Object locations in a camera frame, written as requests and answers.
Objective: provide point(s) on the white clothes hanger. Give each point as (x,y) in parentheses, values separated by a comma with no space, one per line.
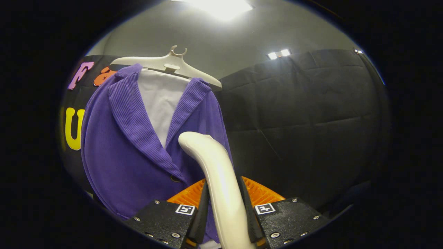
(173,64)

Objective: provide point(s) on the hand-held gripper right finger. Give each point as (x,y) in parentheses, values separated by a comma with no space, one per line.
(247,218)

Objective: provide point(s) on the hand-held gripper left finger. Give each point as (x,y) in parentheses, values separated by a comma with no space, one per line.
(202,218)

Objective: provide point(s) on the double panel ceiling light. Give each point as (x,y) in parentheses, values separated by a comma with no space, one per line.
(278,54)

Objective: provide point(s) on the white hanging board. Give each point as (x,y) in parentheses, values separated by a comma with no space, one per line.
(159,100)

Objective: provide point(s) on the large ceiling light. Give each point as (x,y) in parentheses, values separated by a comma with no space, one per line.
(218,7)

